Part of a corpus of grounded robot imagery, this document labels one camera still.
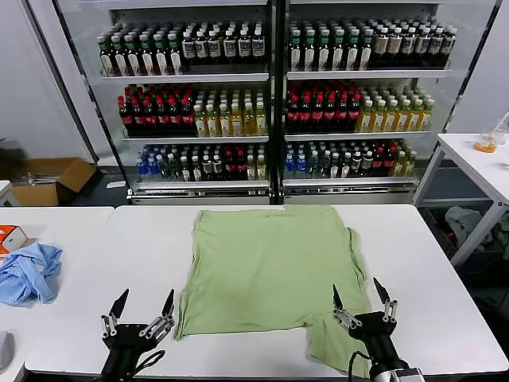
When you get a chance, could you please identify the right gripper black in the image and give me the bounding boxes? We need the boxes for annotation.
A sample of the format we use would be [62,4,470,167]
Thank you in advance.
[332,276,399,349]

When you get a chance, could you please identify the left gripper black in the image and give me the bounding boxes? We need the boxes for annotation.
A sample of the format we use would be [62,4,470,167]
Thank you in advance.
[101,288,177,356]

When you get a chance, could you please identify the light green t-shirt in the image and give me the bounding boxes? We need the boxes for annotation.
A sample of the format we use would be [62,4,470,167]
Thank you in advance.
[173,204,373,378]

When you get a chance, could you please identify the crumpled light blue cloth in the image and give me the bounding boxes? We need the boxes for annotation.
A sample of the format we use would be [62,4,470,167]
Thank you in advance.
[0,242,64,306]

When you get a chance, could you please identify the grey garment pile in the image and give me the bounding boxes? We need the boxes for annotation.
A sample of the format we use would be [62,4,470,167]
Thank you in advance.
[444,205,494,251]

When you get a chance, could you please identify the grey rounded object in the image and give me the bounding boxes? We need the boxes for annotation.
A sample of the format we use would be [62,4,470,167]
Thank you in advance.
[0,329,15,372]

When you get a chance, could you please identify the orange and white box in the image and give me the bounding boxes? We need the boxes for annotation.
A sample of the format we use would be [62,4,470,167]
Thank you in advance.
[0,224,29,254]

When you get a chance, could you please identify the open brown cardboard box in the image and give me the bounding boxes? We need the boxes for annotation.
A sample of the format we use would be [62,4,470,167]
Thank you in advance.
[0,157,98,207]

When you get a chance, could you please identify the grey metal bars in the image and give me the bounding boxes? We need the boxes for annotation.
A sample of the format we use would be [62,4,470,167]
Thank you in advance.
[24,170,60,186]

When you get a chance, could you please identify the small white stand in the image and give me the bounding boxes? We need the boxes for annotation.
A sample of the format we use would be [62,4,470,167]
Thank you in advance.
[0,180,21,208]

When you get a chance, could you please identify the green cap yellow juice bottle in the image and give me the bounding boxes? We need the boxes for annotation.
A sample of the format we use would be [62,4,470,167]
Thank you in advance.
[421,98,433,131]
[255,101,268,136]
[218,103,231,137]
[205,103,218,138]
[410,98,422,132]
[243,102,256,137]
[359,99,374,133]
[192,103,205,138]
[398,99,410,132]
[230,103,243,137]
[373,99,387,133]
[386,99,398,132]

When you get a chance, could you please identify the glass flask with orange liquid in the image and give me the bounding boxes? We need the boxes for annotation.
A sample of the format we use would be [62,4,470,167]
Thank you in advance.
[473,123,500,154]

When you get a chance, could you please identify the clear glass beaker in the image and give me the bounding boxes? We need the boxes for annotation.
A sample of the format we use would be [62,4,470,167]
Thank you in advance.
[495,112,509,146]

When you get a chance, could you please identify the beverage bottle shelf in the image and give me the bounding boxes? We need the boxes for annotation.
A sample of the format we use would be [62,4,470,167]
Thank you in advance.
[274,0,503,206]

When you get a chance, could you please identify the glass door drinks cabinet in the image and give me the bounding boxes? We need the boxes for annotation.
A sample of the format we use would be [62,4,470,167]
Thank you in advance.
[23,0,278,206]

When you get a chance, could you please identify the green cap tea bottle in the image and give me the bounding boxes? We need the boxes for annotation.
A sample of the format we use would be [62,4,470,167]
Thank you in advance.
[153,33,169,76]
[98,36,112,76]
[359,29,374,71]
[288,30,302,72]
[168,33,183,76]
[302,30,317,72]
[139,34,154,76]
[111,35,126,76]
[345,29,359,71]
[331,29,345,71]
[317,29,331,72]
[125,34,140,76]

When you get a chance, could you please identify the beige label dark drink bottle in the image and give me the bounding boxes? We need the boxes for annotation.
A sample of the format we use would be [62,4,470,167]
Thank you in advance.
[387,26,402,67]
[374,26,388,67]

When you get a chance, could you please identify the white cap dark drink bottle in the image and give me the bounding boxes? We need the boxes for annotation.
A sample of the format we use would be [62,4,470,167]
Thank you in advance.
[429,26,444,67]
[181,31,195,64]
[208,29,223,64]
[237,27,251,64]
[401,26,415,67]
[443,25,457,67]
[251,25,266,64]
[223,28,238,64]
[194,29,208,64]
[415,26,429,67]

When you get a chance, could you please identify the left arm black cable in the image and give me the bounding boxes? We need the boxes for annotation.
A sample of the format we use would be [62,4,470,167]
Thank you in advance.
[133,349,167,377]

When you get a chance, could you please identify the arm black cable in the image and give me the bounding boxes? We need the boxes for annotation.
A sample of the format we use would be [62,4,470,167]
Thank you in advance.
[346,349,375,377]
[133,349,167,377]

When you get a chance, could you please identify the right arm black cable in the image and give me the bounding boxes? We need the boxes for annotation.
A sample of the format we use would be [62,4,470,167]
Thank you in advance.
[346,349,375,377]

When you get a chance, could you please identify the white metal frame side table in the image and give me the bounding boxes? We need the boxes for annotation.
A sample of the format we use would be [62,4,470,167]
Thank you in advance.
[411,133,509,271]

